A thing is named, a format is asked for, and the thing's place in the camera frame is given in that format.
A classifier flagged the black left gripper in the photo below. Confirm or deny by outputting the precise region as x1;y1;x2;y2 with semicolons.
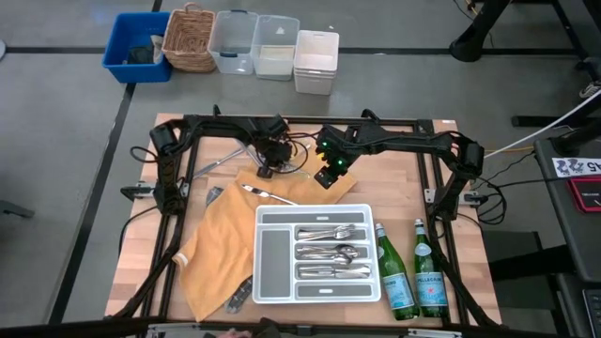
256;135;295;179

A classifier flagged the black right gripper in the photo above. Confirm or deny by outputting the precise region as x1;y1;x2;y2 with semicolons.
313;122;372;190

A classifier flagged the silver table knife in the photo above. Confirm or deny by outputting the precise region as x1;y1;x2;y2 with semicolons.
298;264;371;278
193;146;246;179
240;183;299;207
297;265;370;280
239;139;264;168
297;264;373;280

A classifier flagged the orange cloth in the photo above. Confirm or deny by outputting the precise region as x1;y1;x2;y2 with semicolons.
172;159;358;323

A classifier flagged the white cutlery organizer tray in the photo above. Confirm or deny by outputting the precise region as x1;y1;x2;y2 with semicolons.
251;202;382;305

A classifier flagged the green glass water bottle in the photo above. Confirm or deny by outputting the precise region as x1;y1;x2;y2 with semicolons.
374;222;422;322
412;218;449;319

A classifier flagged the dark grey flat utensil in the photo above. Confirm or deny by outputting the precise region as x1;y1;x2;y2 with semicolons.
205;185;224;207

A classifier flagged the dark patterned flat utensil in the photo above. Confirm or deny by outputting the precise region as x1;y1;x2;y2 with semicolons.
223;275;255;315

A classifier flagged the clear plastic bin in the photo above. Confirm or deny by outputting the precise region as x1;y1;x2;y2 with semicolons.
250;13;301;83

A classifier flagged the white plastic bin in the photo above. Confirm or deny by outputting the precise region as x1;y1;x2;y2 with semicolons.
292;28;341;97

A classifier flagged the wicker basket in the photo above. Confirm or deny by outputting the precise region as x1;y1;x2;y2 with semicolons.
161;1;218;74

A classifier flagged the black bundle in bin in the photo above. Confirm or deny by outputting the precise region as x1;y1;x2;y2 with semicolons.
125;43;156;67

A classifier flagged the black stand leg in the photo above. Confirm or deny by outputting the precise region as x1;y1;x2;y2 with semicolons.
448;0;513;64
549;0;601;76

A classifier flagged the blue plastic bin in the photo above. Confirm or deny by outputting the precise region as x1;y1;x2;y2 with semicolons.
101;10;173;85

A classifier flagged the black floor foot bar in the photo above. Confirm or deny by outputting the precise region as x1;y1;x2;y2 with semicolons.
510;114;601;129

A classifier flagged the black desk foot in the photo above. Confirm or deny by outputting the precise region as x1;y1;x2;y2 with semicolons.
482;229;581;283

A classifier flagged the black side desk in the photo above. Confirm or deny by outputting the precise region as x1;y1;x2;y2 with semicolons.
532;122;601;284

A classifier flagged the white printed label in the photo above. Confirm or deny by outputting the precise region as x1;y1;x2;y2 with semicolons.
551;156;601;179

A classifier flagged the red framed device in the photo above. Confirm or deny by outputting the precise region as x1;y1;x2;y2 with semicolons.
565;176;601;214

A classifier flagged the person's shoe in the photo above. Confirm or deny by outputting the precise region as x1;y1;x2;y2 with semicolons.
578;79;601;99

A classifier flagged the black keyboard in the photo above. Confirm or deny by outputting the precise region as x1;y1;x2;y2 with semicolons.
580;287;601;338

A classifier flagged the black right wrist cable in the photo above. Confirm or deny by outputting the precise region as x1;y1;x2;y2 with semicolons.
285;130;330;142

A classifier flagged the clear bin with blue handle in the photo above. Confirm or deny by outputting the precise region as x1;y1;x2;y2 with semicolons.
207;8;260;77

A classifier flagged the black loose cable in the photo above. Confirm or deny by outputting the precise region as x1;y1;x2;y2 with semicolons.
467;149;536;226

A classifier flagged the yellow floor cable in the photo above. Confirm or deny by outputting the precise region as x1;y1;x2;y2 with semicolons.
485;146;536;155

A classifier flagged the black cable bundle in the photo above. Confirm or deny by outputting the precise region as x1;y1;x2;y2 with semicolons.
112;206;189;320
431;220;499;328

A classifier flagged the dark grey floor bracket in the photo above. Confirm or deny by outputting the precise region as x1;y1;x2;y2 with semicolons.
0;200;36;221

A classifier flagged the white cable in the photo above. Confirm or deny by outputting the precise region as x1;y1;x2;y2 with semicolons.
483;87;601;161

